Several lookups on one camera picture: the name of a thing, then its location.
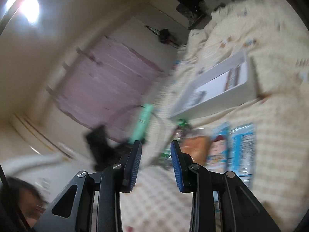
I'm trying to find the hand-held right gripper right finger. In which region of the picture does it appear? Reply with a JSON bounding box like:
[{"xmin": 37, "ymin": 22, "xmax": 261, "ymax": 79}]
[{"xmin": 170, "ymin": 140, "xmax": 283, "ymax": 232}]

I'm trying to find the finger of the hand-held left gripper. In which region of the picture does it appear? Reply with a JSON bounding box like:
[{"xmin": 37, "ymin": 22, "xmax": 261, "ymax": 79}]
[{"xmin": 110, "ymin": 139, "xmax": 133, "ymax": 155}]

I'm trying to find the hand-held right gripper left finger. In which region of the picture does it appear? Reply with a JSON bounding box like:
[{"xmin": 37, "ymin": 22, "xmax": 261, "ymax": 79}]
[{"xmin": 32, "ymin": 140, "xmax": 143, "ymax": 232}]

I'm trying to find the orange bread packet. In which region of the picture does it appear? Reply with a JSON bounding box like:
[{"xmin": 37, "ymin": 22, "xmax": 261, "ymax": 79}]
[{"xmin": 180, "ymin": 135, "xmax": 211, "ymax": 165}]

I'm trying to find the green cosmetic tube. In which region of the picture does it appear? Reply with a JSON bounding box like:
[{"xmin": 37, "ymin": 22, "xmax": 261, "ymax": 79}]
[{"xmin": 129, "ymin": 103, "xmax": 155, "ymax": 143}]

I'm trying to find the green candy packet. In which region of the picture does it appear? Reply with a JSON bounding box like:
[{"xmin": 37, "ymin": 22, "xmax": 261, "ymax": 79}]
[{"xmin": 157, "ymin": 118, "xmax": 194, "ymax": 167}]

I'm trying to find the white cardboard box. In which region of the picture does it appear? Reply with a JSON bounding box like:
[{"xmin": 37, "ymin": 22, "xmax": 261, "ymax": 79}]
[{"xmin": 169, "ymin": 49, "xmax": 262, "ymax": 120}]

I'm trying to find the person's left forearm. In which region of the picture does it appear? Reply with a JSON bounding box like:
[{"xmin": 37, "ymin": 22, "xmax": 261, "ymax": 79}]
[{"xmin": 0, "ymin": 153, "xmax": 70, "ymax": 174}]

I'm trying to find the blue candy packet cartoon face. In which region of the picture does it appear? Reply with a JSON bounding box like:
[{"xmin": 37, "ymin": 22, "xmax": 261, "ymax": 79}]
[{"xmin": 208, "ymin": 123, "xmax": 231, "ymax": 172}]

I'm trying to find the pink lace curtain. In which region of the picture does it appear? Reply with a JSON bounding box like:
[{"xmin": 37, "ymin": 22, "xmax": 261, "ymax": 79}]
[{"xmin": 47, "ymin": 36, "xmax": 167, "ymax": 131}]

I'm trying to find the blue candy packet barcode side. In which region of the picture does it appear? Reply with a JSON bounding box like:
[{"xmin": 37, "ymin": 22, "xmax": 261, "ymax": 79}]
[{"xmin": 228, "ymin": 124, "xmax": 256, "ymax": 178}]

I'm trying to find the person's head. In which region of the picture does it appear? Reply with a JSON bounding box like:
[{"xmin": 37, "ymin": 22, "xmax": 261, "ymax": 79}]
[{"xmin": 5, "ymin": 176, "xmax": 49, "ymax": 223}]

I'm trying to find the checked bear print blanket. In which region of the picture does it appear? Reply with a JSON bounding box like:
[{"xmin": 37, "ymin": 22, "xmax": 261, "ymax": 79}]
[{"xmin": 121, "ymin": 0, "xmax": 309, "ymax": 232}]

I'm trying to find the black chair with grey garment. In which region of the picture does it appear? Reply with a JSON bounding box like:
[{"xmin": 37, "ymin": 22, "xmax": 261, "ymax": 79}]
[{"xmin": 176, "ymin": 2, "xmax": 213, "ymax": 29}]

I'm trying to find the ceiling light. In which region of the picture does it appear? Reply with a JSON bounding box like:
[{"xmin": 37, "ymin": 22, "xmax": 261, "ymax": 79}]
[{"xmin": 17, "ymin": 0, "xmax": 40, "ymax": 26}]

